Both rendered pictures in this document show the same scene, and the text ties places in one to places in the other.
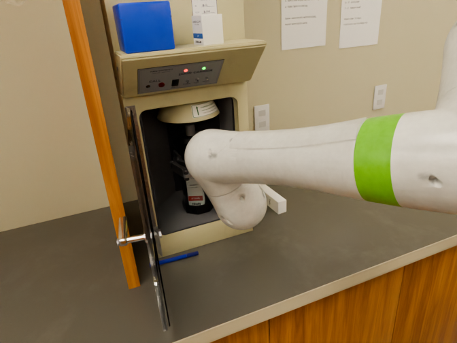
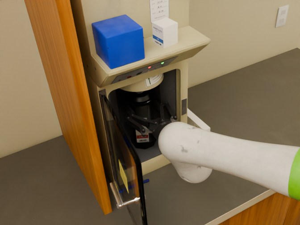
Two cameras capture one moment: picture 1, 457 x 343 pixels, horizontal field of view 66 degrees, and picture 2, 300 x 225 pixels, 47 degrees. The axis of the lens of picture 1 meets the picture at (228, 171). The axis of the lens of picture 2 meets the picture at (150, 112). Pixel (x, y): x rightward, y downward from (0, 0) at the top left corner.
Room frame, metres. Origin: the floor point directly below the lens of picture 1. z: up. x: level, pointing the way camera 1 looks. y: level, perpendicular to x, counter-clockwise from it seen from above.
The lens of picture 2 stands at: (-0.04, 0.16, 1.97)
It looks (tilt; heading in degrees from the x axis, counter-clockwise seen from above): 39 degrees down; 355
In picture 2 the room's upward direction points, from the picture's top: 4 degrees counter-clockwise
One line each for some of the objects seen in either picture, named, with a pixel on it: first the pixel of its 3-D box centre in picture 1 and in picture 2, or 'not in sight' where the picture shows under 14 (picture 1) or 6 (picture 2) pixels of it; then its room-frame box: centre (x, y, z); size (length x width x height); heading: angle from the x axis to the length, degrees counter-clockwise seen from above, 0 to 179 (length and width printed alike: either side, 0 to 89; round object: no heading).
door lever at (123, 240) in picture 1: (131, 229); (122, 193); (0.58, 0.20, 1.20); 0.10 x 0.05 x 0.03; 14
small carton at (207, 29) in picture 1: (207, 29); (164, 32); (0.84, 0.02, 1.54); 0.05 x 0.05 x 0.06; 28
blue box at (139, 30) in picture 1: (143, 26); (118, 41); (0.79, 0.15, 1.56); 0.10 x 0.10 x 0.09; 21
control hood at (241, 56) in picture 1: (192, 69); (152, 62); (0.83, 0.06, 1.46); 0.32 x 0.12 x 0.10; 111
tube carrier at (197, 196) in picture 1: (195, 172); (141, 117); (0.98, 0.10, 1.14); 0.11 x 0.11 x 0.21
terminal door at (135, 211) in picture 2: (145, 212); (124, 174); (0.66, 0.18, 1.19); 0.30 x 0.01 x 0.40; 14
